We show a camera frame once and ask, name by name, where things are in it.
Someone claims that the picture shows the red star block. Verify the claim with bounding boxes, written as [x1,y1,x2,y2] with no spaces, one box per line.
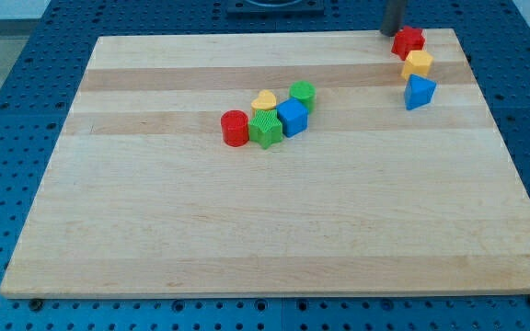
[391,26,425,61]

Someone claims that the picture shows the green star block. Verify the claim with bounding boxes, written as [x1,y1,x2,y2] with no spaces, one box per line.
[248,109,283,149]

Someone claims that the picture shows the yellow hexagon block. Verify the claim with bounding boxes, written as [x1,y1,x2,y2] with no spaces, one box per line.
[400,50,433,80]

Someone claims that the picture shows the red cylinder block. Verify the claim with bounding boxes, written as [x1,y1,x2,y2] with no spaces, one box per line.
[220,109,249,147]

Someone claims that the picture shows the blue cube block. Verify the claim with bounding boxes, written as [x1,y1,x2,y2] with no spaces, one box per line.
[276,98,308,137]

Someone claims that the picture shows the yellow heart block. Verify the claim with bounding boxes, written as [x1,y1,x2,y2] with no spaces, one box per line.
[250,89,277,114]

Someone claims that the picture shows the green cylinder block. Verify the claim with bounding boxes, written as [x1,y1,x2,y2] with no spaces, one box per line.
[289,80,317,113]

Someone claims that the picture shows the light wooden board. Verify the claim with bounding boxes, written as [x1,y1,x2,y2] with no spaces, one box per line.
[0,29,530,299]

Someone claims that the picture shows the blue triangle block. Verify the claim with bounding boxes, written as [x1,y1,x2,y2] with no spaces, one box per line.
[404,74,437,110]

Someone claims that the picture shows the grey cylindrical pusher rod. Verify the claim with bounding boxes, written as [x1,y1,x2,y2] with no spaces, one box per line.
[380,0,408,37]

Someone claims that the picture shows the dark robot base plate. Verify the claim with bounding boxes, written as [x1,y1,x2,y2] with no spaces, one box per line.
[226,0,325,16]

